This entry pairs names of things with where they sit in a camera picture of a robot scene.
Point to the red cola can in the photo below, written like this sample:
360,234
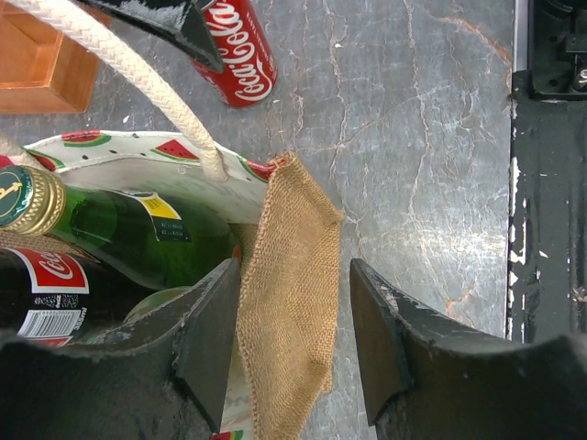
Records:
249,70

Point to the watermelon canvas tote bag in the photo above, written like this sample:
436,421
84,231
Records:
287,228

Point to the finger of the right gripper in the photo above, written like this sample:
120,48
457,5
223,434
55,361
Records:
179,22

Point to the green glass bottle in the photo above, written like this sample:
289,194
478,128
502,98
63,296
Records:
159,242

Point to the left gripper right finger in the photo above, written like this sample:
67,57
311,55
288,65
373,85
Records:
427,376

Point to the glass cola bottle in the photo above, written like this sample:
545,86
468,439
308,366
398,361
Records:
58,298

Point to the wooden compartment tray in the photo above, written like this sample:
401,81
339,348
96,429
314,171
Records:
42,70

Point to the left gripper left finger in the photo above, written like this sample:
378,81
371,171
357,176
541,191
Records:
163,376

